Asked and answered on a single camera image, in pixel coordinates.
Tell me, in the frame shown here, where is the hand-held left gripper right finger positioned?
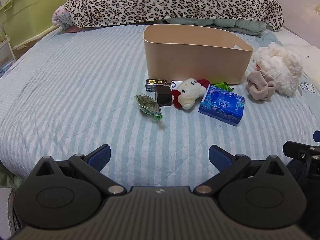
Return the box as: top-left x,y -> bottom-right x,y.
193,144 -> 288,195

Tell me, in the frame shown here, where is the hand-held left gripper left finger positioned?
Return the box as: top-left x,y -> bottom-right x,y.
35,144 -> 127,195

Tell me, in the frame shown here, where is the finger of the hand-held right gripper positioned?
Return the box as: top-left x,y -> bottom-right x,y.
283,141 -> 320,179

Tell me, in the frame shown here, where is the blue tissue pack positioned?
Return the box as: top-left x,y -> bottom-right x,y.
198,85 -> 245,126

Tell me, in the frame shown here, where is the blue striped bed quilt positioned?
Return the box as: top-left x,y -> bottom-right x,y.
0,25 -> 320,188

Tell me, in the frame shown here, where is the white cat plush toy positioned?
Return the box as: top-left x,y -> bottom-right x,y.
171,78 -> 210,110

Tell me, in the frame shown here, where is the green dried herb packet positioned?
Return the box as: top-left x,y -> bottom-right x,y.
134,94 -> 164,121

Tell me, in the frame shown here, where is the green folded paper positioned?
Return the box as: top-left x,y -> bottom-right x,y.
213,82 -> 235,91

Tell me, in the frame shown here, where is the beige crumpled cloth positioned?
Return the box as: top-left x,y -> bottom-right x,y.
247,70 -> 276,101

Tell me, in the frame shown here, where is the dark brown cube box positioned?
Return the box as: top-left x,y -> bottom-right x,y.
155,86 -> 172,107

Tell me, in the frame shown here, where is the white fluffy plush toy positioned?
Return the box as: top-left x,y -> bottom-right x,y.
252,42 -> 303,97

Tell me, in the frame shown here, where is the black box with yellow stars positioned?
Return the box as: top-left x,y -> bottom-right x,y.
145,78 -> 167,91

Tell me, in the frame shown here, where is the beige plastic storage bin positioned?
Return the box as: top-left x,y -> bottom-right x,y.
143,24 -> 254,85

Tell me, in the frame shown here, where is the light teal quilt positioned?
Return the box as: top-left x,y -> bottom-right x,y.
164,17 -> 268,36

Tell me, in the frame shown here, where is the white side shelf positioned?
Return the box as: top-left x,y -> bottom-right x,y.
0,35 -> 17,78

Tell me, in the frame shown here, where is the pink floral cloth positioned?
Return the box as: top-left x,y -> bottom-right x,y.
52,6 -> 83,33

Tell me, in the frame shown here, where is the green plastic storage cabinet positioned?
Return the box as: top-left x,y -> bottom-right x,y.
0,0 -> 69,52

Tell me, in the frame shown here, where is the leopard print blanket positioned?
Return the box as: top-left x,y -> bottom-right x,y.
64,0 -> 284,32

